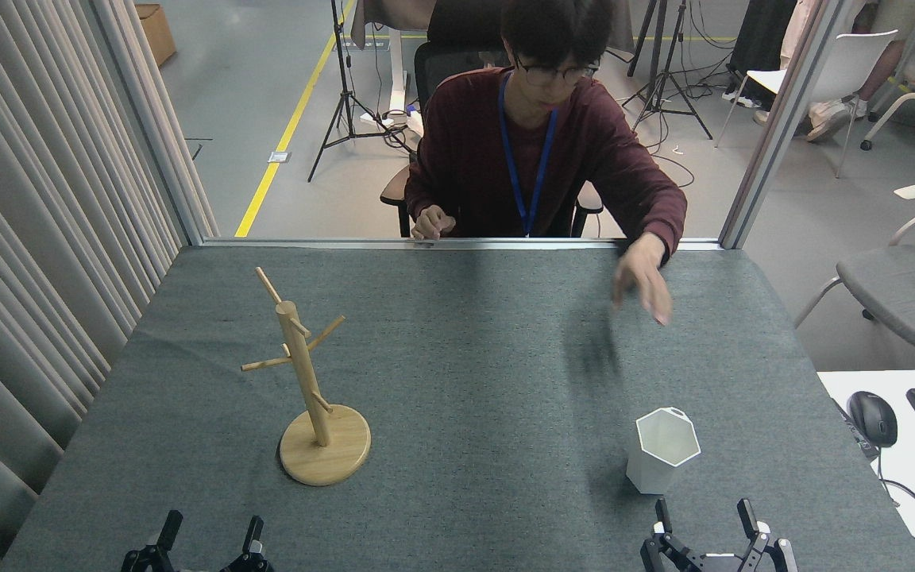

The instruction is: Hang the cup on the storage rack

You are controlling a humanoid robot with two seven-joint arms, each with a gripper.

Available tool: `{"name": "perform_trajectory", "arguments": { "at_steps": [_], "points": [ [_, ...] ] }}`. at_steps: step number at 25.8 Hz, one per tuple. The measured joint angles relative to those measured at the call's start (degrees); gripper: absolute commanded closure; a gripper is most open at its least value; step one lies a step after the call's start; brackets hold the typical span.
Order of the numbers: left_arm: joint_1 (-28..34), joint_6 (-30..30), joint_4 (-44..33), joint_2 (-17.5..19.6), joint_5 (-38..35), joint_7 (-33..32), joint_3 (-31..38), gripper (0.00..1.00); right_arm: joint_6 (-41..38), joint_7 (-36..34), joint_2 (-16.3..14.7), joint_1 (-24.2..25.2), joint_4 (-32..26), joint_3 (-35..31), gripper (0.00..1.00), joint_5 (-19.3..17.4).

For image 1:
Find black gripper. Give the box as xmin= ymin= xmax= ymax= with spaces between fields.
xmin=640 ymin=498 xmax=797 ymax=572

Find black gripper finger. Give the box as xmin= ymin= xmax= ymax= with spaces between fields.
xmin=219 ymin=516 xmax=273 ymax=572
xmin=122 ymin=510 xmax=184 ymax=572

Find white hexagonal cup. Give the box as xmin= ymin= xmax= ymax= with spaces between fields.
xmin=626 ymin=407 xmax=701 ymax=495

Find wooden cup rack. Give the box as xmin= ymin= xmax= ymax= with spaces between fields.
xmin=241 ymin=266 xmax=373 ymax=487

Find person's left hand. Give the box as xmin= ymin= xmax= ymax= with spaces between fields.
xmin=611 ymin=233 xmax=674 ymax=327

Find person's right hand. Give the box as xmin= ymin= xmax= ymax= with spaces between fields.
xmin=411 ymin=205 xmax=457 ymax=242

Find black computer mouse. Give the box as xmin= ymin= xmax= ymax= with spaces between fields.
xmin=847 ymin=391 xmax=898 ymax=448

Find grey felt table mat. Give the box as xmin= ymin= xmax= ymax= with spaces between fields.
xmin=1 ymin=245 xmax=915 ymax=572

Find grey chair with white armrest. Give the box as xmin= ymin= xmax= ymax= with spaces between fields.
xmin=793 ymin=182 xmax=915 ymax=369

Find beige curtain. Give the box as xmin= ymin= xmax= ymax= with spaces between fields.
xmin=0 ymin=0 xmax=220 ymax=572

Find black tripod stand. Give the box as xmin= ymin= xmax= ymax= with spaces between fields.
xmin=307 ymin=0 xmax=419 ymax=184
xmin=620 ymin=0 xmax=714 ymax=152

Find seated person in background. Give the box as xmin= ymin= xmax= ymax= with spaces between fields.
xmin=753 ymin=0 xmax=915 ymax=144

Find cardboard box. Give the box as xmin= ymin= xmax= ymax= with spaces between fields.
xmin=134 ymin=4 xmax=178 ymax=67

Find white plastic chair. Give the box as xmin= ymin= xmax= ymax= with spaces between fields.
xmin=716 ymin=30 xmax=899 ymax=180

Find black glasses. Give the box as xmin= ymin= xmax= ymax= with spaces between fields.
xmin=515 ymin=56 xmax=600 ymax=88

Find white standing desk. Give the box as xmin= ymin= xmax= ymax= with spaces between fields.
xmin=350 ymin=0 xmax=438 ymax=128

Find black office chair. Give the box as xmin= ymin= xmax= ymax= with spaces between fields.
xmin=380 ymin=0 xmax=604 ymax=239

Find silver table rail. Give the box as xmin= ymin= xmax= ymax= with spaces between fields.
xmin=202 ymin=237 xmax=722 ymax=252

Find black floor cable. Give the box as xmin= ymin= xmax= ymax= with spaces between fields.
xmin=632 ymin=95 xmax=697 ymax=191

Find blue lanyard with badge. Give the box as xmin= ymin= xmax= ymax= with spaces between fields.
xmin=497 ymin=71 xmax=560 ymax=238

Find silver post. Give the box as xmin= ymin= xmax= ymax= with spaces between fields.
xmin=720 ymin=0 xmax=855 ymax=251

